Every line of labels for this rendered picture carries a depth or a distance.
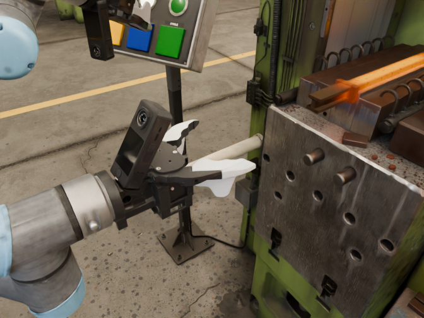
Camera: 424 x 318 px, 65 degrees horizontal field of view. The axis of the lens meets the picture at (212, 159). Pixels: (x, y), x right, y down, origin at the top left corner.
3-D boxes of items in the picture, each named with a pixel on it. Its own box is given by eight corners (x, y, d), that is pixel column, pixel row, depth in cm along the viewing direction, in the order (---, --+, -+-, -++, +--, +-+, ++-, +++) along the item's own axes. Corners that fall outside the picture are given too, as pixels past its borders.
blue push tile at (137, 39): (146, 51, 90) (152, 23, 88) (125, 46, 93) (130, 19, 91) (150, 52, 91) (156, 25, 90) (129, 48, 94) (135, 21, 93)
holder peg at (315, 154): (310, 168, 69) (313, 158, 67) (301, 162, 70) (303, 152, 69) (323, 161, 71) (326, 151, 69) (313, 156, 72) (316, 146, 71)
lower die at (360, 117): (370, 141, 66) (382, 103, 61) (295, 103, 79) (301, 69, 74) (467, 89, 86) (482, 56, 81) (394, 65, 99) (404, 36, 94)
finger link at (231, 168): (252, 188, 50) (192, 188, 51) (255, 157, 47) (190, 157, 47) (254, 203, 48) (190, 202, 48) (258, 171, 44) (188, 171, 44)
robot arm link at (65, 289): (37, 267, 54) (12, 220, 47) (99, 283, 51) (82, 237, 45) (0, 313, 48) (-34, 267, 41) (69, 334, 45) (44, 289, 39)
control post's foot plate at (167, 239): (177, 268, 149) (176, 255, 143) (154, 236, 163) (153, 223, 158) (216, 245, 159) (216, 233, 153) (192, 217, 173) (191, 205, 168)
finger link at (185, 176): (221, 166, 48) (161, 165, 48) (221, 156, 47) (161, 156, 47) (221, 188, 44) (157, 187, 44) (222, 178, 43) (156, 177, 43)
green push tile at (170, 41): (177, 58, 86) (183, 28, 85) (153, 53, 89) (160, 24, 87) (180, 59, 88) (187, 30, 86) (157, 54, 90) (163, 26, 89)
